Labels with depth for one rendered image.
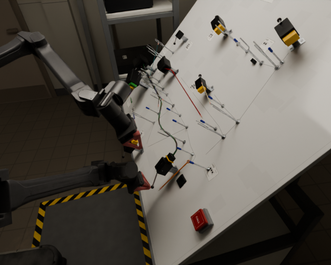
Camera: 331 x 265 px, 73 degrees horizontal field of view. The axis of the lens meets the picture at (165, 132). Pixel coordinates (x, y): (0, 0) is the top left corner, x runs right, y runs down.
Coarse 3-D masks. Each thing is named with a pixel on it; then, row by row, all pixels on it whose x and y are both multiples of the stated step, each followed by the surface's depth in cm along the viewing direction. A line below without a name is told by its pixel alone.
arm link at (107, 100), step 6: (108, 96) 67; (114, 96) 68; (102, 102) 66; (108, 102) 66; (114, 102) 67; (120, 102) 70; (96, 108) 66; (102, 108) 65; (108, 108) 65; (114, 108) 66; (120, 108) 69; (102, 114) 67; (108, 114) 66; (114, 114) 67
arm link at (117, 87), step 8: (120, 80) 71; (104, 88) 71; (112, 88) 69; (120, 88) 69; (128, 88) 71; (80, 96) 66; (88, 96) 66; (96, 96) 67; (120, 96) 68; (96, 104) 68; (120, 104) 72; (96, 112) 69
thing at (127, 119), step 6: (120, 114) 68; (108, 120) 69; (114, 120) 68; (120, 120) 69; (126, 120) 70; (132, 120) 74; (114, 126) 70; (120, 126) 70; (126, 126) 71; (132, 126) 71; (120, 132) 71; (126, 132) 70; (132, 132) 70; (120, 138) 69
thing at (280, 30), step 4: (280, 20) 71; (284, 20) 66; (288, 20) 65; (280, 24) 67; (284, 24) 66; (288, 24) 64; (276, 28) 67; (280, 28) 66; (284, 28) 65; (288, 28) 64; (292, 28) 63; (276, 32) 67; (280, 32) 66; (284, 32) 65; (288, 32) 64; (296, 32) 64; (280, 36) 65; (284, 36) 65; (300, 40) 69; (304, 40) 69; (292, 44) 69; (296, 44) 70; (300, 44) 69; (292, 48) 71
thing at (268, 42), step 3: (267, 39) 81; (270, 39) 79; (264, 42) 81; (267, 42) 80; (270, 42) 79; (273, 42) 78; (261, 45) 82; (264, 45) 81; (267, 45) 80; (270, 45) 78; (261, 48) 81; (264, 48) 80; (267, 48) 79; (264, 51) 80
